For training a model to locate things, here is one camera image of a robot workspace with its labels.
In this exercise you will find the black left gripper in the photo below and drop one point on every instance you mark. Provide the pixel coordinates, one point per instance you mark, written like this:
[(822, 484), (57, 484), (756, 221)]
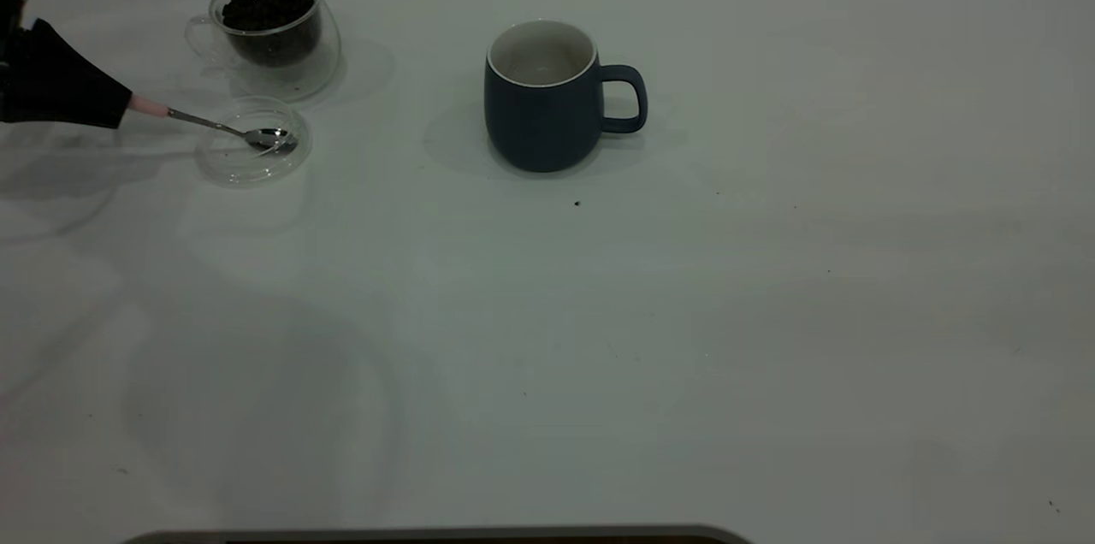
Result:
[(12, 5)]

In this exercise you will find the dark blue ceramic mug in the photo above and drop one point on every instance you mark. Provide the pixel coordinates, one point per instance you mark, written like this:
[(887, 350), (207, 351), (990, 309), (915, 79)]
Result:
[(539, 125)]

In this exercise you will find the dark roasted coffee beans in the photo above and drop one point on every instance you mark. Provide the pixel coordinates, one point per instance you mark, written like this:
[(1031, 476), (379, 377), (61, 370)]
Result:
[(267, 9)]

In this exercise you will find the clear double-wall glass cup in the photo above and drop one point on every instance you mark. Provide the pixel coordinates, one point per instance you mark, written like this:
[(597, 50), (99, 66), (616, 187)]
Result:
[(282, 82)]

